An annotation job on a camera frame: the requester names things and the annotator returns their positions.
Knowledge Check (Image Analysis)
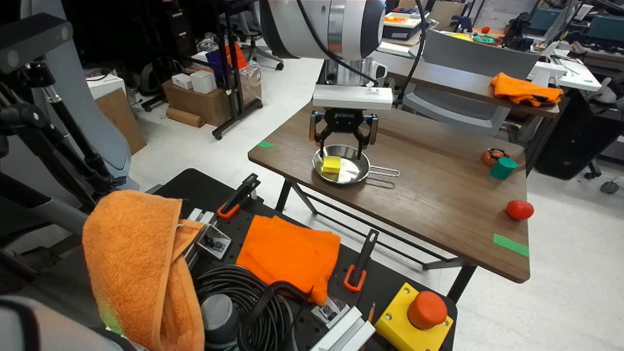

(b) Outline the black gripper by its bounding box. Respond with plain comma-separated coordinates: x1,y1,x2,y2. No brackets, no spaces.
311,107,379,157

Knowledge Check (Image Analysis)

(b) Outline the yellow block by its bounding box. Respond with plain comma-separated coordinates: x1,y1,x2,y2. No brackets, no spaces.
320,155,342,177

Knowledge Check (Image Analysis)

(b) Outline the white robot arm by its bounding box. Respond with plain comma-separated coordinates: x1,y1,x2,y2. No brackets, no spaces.
260,0,393,157

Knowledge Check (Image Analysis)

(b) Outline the silver metal pan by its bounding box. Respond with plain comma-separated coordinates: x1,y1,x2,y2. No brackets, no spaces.
313,144,400,189

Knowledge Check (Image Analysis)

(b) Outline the teal green block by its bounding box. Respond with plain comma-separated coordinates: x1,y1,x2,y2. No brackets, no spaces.
490,155,519,181

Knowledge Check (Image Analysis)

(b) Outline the green tape marker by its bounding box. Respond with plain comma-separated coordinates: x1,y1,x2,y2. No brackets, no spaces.
492,233,531,257
258,140,274,150

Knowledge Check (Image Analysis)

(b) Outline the cardboard box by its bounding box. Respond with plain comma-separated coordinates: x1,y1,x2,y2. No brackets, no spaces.
162,66,264,126

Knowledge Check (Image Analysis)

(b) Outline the orange folded cloth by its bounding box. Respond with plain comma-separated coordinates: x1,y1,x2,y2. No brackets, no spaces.
237,214,342,306

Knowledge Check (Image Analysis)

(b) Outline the orange clamp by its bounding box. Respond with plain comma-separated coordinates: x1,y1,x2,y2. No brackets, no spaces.
342,228,381,296
217,173,260,220

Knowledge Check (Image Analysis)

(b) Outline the brown orange round toy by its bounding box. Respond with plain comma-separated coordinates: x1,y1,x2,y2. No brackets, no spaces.
482,148,506,167

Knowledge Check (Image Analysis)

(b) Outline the orange cloth on shelf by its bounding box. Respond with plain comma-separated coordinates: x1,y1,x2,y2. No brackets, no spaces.
490,72,564,107

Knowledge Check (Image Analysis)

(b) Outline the red ball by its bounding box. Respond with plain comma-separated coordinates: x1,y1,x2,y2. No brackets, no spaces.
506,200,535,220

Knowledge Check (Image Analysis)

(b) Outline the yellow emergency stop button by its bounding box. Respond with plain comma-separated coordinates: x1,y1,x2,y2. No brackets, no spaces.
375,282,455,351

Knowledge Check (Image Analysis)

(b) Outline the orange towel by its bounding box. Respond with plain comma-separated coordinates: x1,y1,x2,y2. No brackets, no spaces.
83,190,205,351

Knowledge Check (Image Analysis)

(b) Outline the white camera mount bar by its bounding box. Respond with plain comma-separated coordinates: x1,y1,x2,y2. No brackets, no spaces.
313,85,395,111

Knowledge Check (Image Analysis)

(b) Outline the black coiled cable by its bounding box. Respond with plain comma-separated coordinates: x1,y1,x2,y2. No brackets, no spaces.
194,263,309,351

